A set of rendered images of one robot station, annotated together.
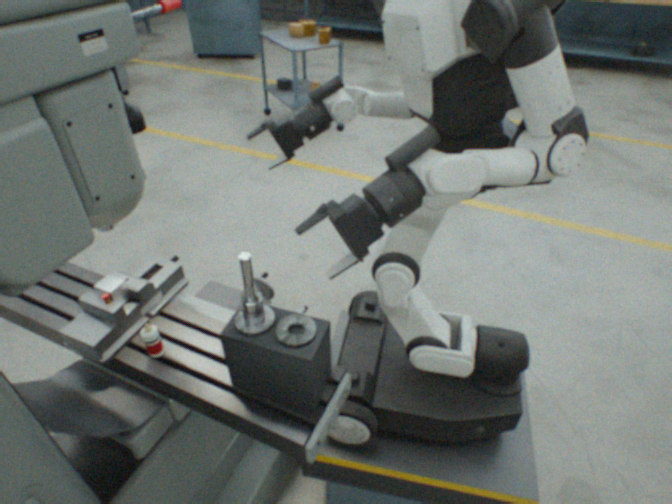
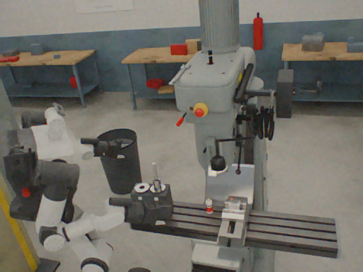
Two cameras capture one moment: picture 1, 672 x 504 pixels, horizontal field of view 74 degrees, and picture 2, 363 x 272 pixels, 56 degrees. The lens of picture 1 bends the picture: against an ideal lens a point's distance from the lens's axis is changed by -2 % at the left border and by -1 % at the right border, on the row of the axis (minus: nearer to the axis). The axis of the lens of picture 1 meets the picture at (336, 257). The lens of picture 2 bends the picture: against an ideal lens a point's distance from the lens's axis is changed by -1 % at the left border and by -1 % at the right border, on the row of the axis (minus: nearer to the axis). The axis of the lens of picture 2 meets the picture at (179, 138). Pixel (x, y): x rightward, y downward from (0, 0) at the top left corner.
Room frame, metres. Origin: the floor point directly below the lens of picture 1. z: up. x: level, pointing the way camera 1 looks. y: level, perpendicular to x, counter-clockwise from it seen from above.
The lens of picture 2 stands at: (2.37, 0.22, 2.37)
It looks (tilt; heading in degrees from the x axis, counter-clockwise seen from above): 29 degrees down; 175
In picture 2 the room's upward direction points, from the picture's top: 7 degrees counter-clockwise
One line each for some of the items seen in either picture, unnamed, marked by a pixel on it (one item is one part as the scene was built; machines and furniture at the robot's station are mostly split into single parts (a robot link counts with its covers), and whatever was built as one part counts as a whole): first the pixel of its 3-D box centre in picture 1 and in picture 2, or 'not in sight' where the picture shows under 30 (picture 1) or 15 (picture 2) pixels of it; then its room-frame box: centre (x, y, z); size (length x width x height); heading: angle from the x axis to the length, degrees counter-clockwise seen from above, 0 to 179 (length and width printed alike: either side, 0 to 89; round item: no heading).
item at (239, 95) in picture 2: not in sight; (243, 81); (0.88, 0.67, 1.79); 0.45 x 0.04 x 0.04; 155
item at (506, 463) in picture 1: (416, 416); not in sight; (1.02, -0.33, 0.20); 0.78 x 0.68 x 0.40; 77
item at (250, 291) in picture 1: (248, 277); (154, 171); (0.70, 0.18, 1.25); 0.03 x 0.03 x 0.11
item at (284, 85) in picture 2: not in sight; (286, 93); (0.72, 0.96, 1.62); 0.20 x 0.09 x 0.21; 155
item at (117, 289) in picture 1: (112, 291); (235, 206); (0.88, 0.60, 1.04); 0.06 x 0.05 x 0.06; 66
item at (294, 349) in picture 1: (278, 352); (152, 200); (0.68, 0.14, 1.03); 0.22 x 0.12 x 0.20; 71
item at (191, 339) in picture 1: (139, 333); (228, 224); (0.86, 0.56, 0.89); 1.24 x 0.23 x 0.08; 65
